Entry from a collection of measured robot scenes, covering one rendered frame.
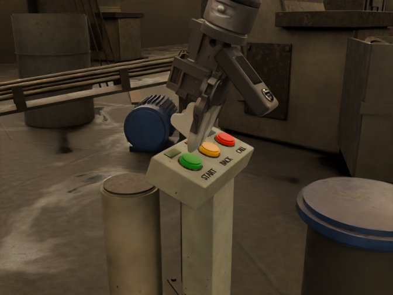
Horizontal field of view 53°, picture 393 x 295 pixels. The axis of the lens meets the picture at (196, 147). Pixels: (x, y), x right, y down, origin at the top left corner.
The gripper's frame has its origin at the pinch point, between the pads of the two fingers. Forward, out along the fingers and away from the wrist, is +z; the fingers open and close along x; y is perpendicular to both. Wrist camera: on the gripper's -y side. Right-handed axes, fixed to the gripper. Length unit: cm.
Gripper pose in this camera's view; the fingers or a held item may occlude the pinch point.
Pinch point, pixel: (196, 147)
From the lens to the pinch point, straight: 68.0
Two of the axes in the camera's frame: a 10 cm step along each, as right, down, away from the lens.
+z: -3.0, 8.5, 4.4
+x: -4.6, 2.7, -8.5
